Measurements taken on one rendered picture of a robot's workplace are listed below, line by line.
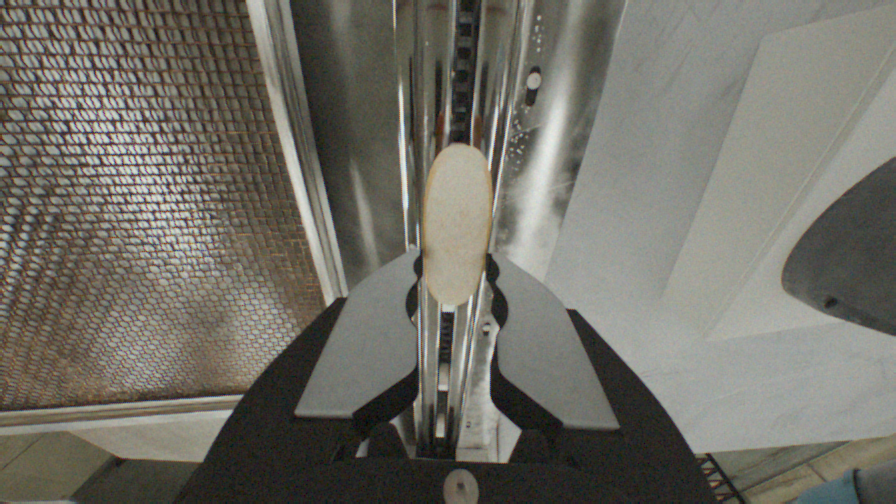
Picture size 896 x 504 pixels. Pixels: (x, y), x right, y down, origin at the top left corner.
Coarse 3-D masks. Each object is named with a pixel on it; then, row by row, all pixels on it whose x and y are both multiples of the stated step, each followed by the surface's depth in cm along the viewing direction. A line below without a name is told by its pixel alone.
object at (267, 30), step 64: (256, 0) 10; (0, 64) 10; (128, 64) 11; (192, 64) 11; (256, 128) 13; (128, 192) 14; (192, 192) 14; (256, 192) 15; (0, 256) 14; (192, 256) 16; (320, 256) 18; (192, 320) 19; (256, 320) 20; (0, 384) 20
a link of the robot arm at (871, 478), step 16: (880, 464) 13; (832, 480) 15; (848, 480) 13; (864, 480) 13; (880, 480) 12; (800, 496) 15; (816, 496) 14; (832, 496) 14; (848, 496) 13; (864, 496) 12; (880, 496) 12
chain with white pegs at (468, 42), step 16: (464, 0) 14; (464, 16) 14; (464, 48) 15; (464, 64) 16; (464, 112) 17; (464, 128) 18; (464, 144) 17; (448, 320) 29; (448, 336) 30; (448, 352) 31; (448, 368) 32; (448, 384) 30
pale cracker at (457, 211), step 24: (432, 168) 11; (456, 168) 11; (480, 168) 11; (432, 192) 11; (456, 192) 11; (480, 192) 11; (432, 216) 12; (456, 216) 12; (480, 216) 12; (432, 240) 13; (456, 240) 12; (480, 240) 13; (432, 264) 13; (456, 264) 13; (480, 264) 13; (432, 288) 15; (456, 288) 14
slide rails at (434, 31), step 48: (432, 0) 13; (432, 48) 14; (480, 48) 14; (432, 96) 16; (480, 96) 16; (432, 144) 17; (480, 144) 17; (432, 336) 28; (432, 384) 33; (432, 432) 41
